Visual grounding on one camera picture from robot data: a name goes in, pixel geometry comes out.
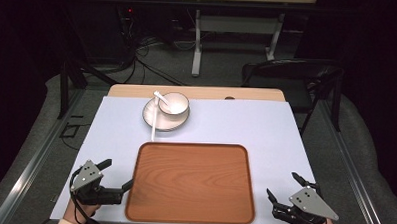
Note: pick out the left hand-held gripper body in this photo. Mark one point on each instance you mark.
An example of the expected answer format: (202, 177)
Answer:
(87, 178)

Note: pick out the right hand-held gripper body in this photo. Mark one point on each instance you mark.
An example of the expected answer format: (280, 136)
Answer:
(308, 204)

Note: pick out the brown wooden tray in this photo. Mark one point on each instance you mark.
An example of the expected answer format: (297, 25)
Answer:
(190, 183)

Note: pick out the white chopstick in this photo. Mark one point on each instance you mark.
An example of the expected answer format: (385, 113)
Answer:
(154, 123)

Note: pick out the white plate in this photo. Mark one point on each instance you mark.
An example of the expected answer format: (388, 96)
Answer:
(167, 123)

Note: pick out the white spoon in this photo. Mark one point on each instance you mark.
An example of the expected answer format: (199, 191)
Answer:
(161, 97)

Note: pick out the white bowl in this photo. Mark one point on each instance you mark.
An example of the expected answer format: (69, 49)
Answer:
(177, 104)

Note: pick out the person's left hand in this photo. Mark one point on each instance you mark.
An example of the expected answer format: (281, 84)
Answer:
(76, 213)

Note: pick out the white table mat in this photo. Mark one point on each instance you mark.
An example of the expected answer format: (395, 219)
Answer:
(252, 134)

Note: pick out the black metal stand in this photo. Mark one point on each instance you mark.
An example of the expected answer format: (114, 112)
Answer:
(64, 87)

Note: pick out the black chair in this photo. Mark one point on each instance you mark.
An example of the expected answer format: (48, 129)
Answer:
(288, 70)

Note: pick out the dark device with red light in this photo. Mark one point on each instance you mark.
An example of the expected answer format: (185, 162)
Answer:
(129, 14)

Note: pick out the white-legged desk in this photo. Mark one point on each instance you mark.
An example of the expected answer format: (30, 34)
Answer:
(238, 25)

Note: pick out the metal floor rail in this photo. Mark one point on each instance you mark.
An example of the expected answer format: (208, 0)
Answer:
(354, 177)
(34, 166)

